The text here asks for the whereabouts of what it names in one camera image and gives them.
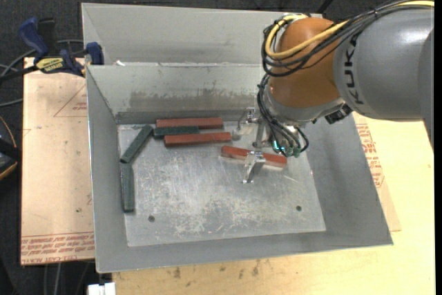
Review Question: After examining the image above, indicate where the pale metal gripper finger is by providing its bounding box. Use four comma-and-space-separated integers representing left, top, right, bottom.
242, 152, 267, 184
231, 107, 256, 142

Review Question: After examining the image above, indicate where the red-brown flat block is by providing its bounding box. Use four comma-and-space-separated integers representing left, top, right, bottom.
163, 131, 233, 149
220, 144, 288, 170
155, 117, 224, 131

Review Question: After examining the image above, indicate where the grey metal bin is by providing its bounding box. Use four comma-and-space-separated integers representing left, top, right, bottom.
81, 2, 394, 274

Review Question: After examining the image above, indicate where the dark green flat block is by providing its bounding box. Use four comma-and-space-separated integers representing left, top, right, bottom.
119, 124, 155, 164
119, 162, 136, 213
153, 125, 201, 140

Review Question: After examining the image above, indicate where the brown cardboard board, red print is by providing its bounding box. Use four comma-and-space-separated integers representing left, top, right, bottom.
20, 57, 403, 267

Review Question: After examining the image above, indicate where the black cylinder on white bracket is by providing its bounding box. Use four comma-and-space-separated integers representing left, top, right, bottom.
324, 103, 354, 126

